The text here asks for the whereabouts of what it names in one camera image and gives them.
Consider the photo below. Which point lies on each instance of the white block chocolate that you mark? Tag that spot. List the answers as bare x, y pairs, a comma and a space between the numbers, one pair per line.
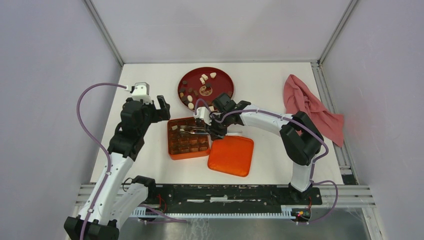
202, 81

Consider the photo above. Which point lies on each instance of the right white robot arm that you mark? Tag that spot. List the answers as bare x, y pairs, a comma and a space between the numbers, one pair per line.
302, 141

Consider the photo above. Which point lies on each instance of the pink cloth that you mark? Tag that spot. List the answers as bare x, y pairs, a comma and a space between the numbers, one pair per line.
298, 97

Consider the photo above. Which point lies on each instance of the white square chocolate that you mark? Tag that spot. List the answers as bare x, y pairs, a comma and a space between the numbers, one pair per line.
204, 77

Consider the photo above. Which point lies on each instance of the metal tongs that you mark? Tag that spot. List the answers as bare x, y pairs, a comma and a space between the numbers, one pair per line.
194, 130

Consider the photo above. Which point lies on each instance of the round red tray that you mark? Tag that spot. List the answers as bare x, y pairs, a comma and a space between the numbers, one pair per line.
190, 84

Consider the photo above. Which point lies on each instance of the orange chocolate box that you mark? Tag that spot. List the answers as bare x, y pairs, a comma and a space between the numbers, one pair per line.
186, 146

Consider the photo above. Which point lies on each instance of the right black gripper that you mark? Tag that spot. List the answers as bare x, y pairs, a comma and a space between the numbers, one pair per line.
212, 128

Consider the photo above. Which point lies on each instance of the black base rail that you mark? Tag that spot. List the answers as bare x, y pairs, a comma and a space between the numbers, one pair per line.
229, 199

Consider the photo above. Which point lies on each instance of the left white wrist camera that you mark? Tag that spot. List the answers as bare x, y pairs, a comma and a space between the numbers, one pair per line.
140, 92

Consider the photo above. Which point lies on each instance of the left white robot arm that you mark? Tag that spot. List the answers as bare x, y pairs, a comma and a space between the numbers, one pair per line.
102, 216

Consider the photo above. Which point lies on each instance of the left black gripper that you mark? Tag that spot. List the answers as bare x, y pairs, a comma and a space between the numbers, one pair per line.
164, 114

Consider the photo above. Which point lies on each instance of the orange box lid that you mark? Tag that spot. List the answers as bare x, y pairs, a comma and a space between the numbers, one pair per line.
231, 155

